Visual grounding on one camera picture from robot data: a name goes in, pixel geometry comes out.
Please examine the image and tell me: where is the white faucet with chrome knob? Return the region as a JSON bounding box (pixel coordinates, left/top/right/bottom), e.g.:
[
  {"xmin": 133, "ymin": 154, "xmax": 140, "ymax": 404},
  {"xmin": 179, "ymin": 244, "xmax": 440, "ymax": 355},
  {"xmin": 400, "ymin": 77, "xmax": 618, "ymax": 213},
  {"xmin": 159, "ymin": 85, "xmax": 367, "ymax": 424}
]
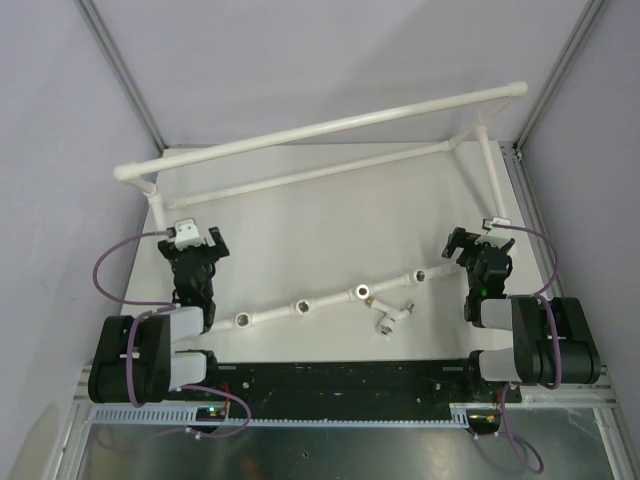
[{"xmin": 370, "ymin": 299, "xmax": 414, "ymax": 338}]

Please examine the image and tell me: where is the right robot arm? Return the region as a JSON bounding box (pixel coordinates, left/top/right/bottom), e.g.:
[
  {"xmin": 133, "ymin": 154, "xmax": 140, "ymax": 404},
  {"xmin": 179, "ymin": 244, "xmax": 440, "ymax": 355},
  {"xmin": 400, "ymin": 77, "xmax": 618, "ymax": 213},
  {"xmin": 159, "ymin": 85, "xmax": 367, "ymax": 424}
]
[{"xmin": 442, "ymin": 227, "xmax": 602, "ymax": 401}]

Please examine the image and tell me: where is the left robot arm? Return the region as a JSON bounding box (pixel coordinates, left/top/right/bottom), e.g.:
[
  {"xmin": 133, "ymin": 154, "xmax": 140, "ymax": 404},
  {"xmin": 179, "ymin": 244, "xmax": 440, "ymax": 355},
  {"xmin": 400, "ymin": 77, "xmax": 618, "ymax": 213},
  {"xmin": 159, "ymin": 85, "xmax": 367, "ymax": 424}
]
[{"xmin": 88, "ymin": 226, "xmax": 230, "ymax": 408}]

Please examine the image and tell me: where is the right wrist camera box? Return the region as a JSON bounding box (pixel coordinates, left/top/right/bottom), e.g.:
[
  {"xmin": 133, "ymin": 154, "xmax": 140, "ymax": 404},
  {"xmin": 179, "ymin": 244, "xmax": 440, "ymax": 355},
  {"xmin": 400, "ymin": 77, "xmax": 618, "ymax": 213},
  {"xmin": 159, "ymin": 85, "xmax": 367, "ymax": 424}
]
[{"xmin": 482, "ymin": 217, "xmax": 511, "ymax": 231}]

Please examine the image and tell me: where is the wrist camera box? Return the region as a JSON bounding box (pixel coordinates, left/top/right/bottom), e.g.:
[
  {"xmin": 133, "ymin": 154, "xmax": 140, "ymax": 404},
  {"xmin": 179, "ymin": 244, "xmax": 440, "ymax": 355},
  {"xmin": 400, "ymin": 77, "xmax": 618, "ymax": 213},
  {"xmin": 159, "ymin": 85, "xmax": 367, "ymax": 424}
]
[
  {"xmin": 482, "ymin": 217, "xmax": 511, "ymax": 231},
  {"xmin": 171, "ymin": 218, "xmax": 204, "ymax": 250}
]

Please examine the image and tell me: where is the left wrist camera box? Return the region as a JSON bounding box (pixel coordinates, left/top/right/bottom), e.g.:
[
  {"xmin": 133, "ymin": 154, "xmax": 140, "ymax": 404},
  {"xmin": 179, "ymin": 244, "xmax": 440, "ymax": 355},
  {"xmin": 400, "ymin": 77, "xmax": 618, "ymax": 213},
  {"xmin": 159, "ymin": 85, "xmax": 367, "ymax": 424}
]
[{"xmin": 171, "ymin": 218, "xmax": 204, "ymax": 250}]

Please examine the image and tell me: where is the white PVC pipe frame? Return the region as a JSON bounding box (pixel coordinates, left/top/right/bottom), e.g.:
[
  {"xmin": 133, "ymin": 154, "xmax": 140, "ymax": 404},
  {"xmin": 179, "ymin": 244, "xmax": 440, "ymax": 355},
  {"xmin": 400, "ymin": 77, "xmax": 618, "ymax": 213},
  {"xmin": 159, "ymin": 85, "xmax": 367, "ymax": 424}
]
[{"xmin": 113, "ymin": 81, "xmax": 528, "ymax": 331}]

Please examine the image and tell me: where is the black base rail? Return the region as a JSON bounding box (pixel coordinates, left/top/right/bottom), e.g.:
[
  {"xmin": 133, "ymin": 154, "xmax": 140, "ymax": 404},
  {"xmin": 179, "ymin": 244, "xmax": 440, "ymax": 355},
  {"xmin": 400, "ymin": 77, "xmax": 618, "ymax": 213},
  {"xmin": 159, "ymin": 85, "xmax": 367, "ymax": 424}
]
[{"xmin": 168, "ymin": 359, "xmax": 503, "ymax": 423}]

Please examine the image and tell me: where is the aluminium table frame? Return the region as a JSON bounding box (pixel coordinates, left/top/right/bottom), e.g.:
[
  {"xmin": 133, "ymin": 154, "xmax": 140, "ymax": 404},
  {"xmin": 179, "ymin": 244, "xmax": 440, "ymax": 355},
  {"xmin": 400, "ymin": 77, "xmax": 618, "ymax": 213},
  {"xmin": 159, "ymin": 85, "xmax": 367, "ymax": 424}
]
[{"xmin": 56, "ymin": 359, "xmax": 639, "ymax": 479}]

